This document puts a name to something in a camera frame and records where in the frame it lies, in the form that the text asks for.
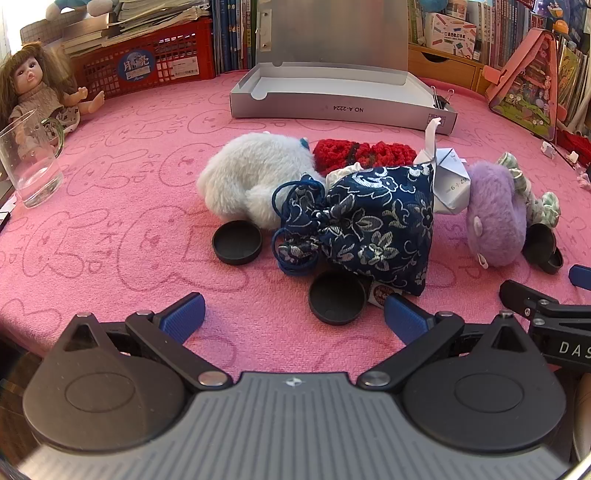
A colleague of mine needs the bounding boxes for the green checked cloth scrunchie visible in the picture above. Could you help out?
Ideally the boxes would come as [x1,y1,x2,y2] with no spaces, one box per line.
[496,152,561,227]

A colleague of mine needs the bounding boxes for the white grid board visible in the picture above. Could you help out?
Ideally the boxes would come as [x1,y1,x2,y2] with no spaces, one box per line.
[21,21,63,47]

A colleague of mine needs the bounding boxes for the pink triangular pencil case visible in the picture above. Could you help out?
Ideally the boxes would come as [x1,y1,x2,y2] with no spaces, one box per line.
[484,28,571,141]

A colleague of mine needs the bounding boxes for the small round printed tag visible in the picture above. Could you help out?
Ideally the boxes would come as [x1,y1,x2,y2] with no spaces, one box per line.
[368,282,400,308]

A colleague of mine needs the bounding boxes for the red plastic crate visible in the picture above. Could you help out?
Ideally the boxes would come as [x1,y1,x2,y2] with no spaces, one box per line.
[69,18,217,100]

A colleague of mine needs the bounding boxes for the row of upright blue books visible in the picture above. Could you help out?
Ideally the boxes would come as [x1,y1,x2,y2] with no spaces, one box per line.
[212,0,257,75]

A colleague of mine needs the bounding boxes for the white paper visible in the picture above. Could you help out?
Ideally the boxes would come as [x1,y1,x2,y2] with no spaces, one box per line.
[413,117,472,215]

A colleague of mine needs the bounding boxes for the blue floral drawstring pouch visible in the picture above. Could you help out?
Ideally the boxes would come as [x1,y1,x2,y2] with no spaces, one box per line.
[271,165,437,297]

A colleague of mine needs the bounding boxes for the black round container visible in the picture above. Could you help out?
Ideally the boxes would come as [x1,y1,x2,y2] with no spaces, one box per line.
[523,224,564,275]

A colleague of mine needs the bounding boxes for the blue and white plush toy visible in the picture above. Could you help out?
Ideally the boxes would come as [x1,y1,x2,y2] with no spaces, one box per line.
[51,0,112,17]

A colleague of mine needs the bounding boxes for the wooden drawer unit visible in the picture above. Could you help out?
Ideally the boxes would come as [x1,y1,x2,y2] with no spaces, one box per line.
[409,44,490,95]

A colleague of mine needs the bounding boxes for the red knitted yarn piece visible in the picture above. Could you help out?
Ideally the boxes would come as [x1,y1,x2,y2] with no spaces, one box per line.
[312,138,419,177]

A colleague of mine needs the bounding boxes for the pink bunny print mat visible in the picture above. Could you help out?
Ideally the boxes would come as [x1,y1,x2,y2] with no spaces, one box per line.
[0,69,591,384]

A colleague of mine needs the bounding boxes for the row of shelf books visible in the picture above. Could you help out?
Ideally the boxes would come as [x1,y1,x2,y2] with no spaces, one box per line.
[478,0,591,134]

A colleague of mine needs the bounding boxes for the clear glass mug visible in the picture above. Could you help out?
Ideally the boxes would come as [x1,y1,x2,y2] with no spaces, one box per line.
[0,110,65,209]

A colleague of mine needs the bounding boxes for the purple plush toy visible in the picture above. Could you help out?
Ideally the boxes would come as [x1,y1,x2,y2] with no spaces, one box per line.
[465,161,528,268]

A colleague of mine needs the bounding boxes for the black round lid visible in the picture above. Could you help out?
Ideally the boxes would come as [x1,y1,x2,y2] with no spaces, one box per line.
[308,272,368,327]
[212,220,264,265]

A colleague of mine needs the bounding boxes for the colourful printed carton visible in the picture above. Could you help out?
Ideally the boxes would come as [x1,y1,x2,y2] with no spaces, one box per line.
[425,12,478,58]

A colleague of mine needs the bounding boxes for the brown haired doll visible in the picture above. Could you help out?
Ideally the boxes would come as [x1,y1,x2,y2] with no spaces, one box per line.
[0,41,106,160]

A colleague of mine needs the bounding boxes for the grey cardboard box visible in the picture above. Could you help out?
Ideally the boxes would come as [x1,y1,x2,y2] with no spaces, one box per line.
[229,0,458,136]

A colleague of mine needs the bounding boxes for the stack of lying books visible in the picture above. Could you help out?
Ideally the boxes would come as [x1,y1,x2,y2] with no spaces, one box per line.
[60,0,213,58]

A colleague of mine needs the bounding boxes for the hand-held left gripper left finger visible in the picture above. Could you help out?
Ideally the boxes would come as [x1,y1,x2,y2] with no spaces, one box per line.
[55,292,234,388]

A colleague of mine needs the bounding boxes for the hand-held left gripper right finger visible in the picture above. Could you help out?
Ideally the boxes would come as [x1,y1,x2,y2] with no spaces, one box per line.
[356,294,546,388]

